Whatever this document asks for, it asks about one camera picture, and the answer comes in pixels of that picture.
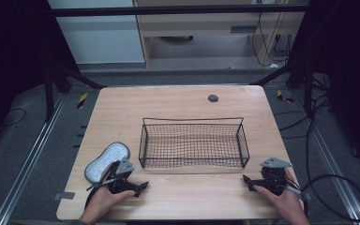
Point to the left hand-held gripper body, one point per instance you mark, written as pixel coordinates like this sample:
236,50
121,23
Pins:
121,178

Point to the person's left hand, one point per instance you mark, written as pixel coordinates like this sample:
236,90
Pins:
104,200

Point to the black horizontal frame bar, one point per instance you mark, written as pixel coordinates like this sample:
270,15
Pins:
168,11

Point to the black metal stand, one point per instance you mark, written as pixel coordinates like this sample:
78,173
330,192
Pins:
49,93
308,90

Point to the grey padded eye mask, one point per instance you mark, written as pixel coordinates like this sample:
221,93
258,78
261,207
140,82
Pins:
106,159

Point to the grey tape strip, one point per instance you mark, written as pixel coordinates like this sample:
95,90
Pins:
64,195

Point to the dark curtain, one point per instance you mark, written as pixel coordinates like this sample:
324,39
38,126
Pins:
12,62
350,78

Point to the white cabinet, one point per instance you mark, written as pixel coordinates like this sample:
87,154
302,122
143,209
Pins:
100,37

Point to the person's right hand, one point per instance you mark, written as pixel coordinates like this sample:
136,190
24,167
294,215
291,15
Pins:
286,203

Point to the metal floor rail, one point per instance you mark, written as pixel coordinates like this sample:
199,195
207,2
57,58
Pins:
331,162
28,162

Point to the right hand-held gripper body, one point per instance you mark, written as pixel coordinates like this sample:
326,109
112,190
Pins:
273,179

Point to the yellow black striped tape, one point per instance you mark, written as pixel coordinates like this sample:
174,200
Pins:
282,96
82,100

